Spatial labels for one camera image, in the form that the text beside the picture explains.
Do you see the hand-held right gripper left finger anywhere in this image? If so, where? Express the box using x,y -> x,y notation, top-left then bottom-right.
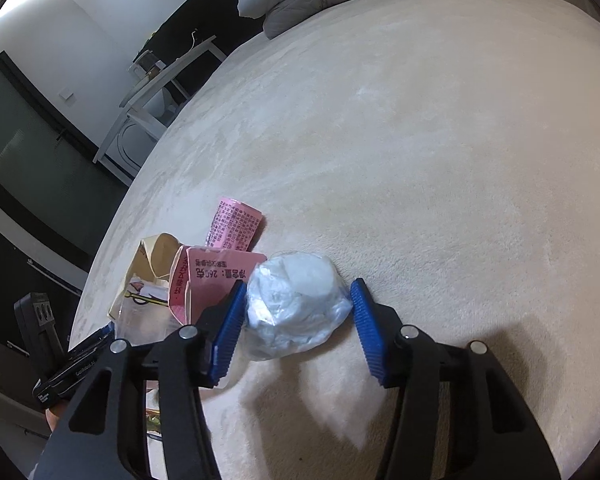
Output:
35,280 -> 248,480

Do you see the white plastic bag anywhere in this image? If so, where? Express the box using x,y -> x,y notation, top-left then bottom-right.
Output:
245,251 -> 353,362

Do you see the white table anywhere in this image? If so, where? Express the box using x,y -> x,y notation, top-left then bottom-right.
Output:
92,35 -> 227,186

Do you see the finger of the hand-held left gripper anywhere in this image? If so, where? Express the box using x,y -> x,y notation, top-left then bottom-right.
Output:
69,322 -> 116,361

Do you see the cream paper bag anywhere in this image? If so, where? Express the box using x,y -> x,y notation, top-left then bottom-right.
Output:
107,232 -> 188,321

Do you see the beige bed blanket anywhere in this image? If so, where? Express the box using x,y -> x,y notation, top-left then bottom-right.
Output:
65,0 -> 600,480

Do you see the dark glass door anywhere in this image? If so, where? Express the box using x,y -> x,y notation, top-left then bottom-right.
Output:
0,50 -> 131,271

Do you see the black headboard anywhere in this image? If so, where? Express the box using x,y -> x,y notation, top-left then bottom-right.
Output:
137,0 -> 548,68

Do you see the metal frame chair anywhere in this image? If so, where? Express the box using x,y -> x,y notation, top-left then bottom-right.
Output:
102,90 -> 181,171

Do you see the pink drink carton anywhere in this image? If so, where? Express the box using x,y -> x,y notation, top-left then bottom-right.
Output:
169,245 -> 267,326

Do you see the clear printed plastic bag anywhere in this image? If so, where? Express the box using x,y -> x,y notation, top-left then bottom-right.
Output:
114,280 -> 201,351

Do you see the pink printed paper wrapper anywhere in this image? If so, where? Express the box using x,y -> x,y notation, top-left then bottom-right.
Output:
207,196 -> 265,252

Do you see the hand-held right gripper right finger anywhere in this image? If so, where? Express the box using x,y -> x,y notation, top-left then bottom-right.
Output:
349,278 -> 563,480

